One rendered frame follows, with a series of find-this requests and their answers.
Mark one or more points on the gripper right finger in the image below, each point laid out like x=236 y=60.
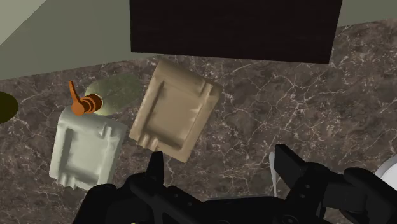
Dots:
x=313 y=183

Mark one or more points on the white round dish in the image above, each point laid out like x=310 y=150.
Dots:
x=389 y=172

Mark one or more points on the beige square tray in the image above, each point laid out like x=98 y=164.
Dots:
x=175 y=108

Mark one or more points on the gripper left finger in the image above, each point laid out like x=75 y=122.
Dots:
x=145 y=194

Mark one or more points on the green bottle with orange pump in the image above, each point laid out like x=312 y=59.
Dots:
x=108 y=93

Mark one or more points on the dark olive round object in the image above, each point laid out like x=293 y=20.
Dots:
x=6 y=107

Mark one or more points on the white square tray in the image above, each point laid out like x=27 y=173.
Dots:
x=85 y=149

